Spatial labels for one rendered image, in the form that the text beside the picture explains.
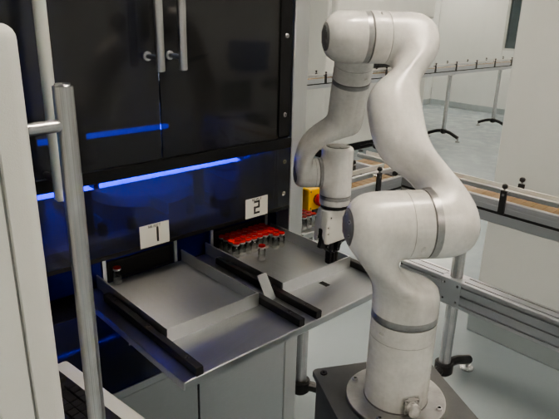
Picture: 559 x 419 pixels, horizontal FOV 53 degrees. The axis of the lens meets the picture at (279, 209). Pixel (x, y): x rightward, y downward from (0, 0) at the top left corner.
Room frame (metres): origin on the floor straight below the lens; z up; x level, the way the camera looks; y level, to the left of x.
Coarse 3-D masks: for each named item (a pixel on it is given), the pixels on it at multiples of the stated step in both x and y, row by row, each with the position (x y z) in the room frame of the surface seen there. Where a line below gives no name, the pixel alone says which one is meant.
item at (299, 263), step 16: (272, 224) 1.70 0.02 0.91; (288, 240) 1.65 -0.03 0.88; (304, 240) 1.60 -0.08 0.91; (224, 256) 1.47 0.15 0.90; (240, 256) 1.52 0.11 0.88; (256, 256) 1.52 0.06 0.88; (272, 256) 1.52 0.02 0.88; (288, 256) 1.53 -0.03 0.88; (304, 256) 1.53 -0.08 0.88; (320, 256) 1.53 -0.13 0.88; (256, 272) 1.37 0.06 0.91; (272, 272) 1.42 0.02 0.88; (288, 272) 1.42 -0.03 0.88; (304, 272) 1.42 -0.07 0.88; (320, 272) 1.38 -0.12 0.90; (336, 272) 1.43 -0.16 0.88; (288, 288) 1.30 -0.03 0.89
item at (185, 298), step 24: (168, 264) 1.45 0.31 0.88; (192, 264) 1.44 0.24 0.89; (120, 288) 1.30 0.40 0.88; (144, 288) 1.30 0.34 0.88; (168, 288) 1.31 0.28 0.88; (192, 288) 1.31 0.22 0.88; (216, 288) 1.31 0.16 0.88; (240, 288) 1.28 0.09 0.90; (144, 312) 1.13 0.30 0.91; (168, 312) 1.19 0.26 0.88; (192, 312) 1.19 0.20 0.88; (216, 312) 1.15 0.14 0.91; (240, 312) 1.20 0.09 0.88; (168, 336) 1.06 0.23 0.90
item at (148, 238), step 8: (152, 224) 1.33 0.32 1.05; (160, 224) 1.35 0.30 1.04; (168, 224) 1.36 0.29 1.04; (144, 232) 1.32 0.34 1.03; (152, 232) 1.33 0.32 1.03; (160, 232) 1.35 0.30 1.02; (168, 232) 1.36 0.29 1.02; (144, 240) 1.32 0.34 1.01; (152, 240) 1.33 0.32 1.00; (160, 240) 1.35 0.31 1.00; (168, 240) 1.36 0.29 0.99; (144, 248) 1.31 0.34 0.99
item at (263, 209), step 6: (258, 198) 1.57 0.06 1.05; (264, 198) 1.59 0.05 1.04; (246, 204) 1.54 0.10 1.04; (252, 204) 1.56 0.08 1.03; (264, 204) 1.59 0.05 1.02; (246, 210) 1.54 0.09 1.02; (252, 210) 1.56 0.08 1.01; (258, 210) 1.57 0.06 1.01; (264, 210) 1.59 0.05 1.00; (246, 216) 1.54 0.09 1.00; (252, 216) 1.56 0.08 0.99
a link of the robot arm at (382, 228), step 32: (384, 192) 0.91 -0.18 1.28; (416, 192) 0.91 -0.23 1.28; (352, 224) 0.87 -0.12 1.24; (384, 224) 0.85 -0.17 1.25; (416, 224) 0.86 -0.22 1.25; (384, 256) 0.85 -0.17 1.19; (416, 256) 0.87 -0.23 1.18; (384, 288) 0.87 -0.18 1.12; (416, 288) 0.87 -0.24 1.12; (384, 320) 0.87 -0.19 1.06; (416, 320) 0.86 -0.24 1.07
